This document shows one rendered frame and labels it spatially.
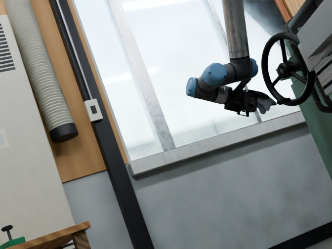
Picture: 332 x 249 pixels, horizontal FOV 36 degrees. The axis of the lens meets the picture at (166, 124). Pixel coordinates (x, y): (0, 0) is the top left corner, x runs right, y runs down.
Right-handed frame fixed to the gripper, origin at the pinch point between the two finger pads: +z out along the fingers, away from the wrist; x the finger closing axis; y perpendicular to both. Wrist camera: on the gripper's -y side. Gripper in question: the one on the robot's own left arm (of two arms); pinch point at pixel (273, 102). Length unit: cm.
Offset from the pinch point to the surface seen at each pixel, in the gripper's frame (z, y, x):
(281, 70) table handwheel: -0.8, -9.9, 7.4
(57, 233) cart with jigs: -71, 60, -21
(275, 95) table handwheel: 2.8, -5.3, -3.3
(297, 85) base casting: 16.9, -17.3, -11.2
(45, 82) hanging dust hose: -87, -37, -104
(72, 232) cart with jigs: -66, 58, -22
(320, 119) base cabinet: 25.7, -1.5, -7.3
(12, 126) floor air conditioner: -98, -3, -94
